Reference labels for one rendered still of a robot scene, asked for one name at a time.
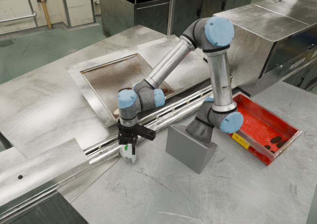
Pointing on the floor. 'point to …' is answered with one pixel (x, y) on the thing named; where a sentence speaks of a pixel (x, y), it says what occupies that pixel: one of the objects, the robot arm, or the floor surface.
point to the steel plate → (66, 107)
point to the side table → (213, 177)
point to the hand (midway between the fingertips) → (136, 150)
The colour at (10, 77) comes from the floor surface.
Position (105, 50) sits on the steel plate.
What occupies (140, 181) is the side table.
